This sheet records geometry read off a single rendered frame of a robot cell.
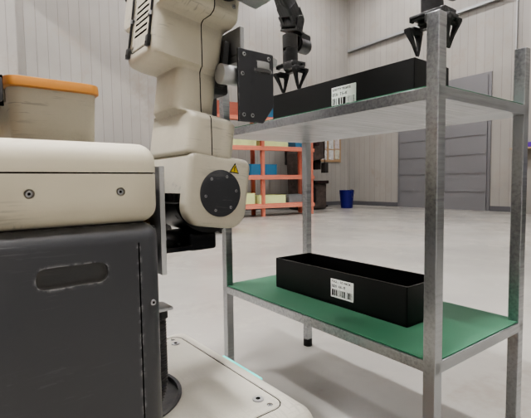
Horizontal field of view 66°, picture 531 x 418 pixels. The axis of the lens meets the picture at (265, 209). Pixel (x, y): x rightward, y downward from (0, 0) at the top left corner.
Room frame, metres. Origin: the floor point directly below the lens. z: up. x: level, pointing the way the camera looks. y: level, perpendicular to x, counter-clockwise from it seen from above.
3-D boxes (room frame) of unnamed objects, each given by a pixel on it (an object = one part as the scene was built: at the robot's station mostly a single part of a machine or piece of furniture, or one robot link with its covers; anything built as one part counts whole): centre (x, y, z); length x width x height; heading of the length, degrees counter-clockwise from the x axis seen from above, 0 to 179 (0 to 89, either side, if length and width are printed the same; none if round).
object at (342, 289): (1.36, -0.28, 0.41); 0.57 x 0.17 x 0.11; 37
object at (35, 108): (0.79, 0.42, 0.87); 0.23 x 0.15 x 0.11; 38
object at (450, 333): (1.36, -0.28, 0.55); 0.91 x 0.46 x 1.10; 37
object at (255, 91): (1.05, 0.10, 0.99); 0.28 x 0.16 x 0.22; 38
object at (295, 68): (1.54, -0.12, 1.14); 0.07 x 0.07 x 0.09; 38
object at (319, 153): (11.19, -1.20, 1.18); 1.24 x 1.06 x 2.37; 126
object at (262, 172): (9.11, 0.14, 1.22); 2.72 x 0.71 x 2.44; 122
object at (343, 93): (1.34, -0.28, 1.01); 0.57 x 0.17 x 0.11; 38
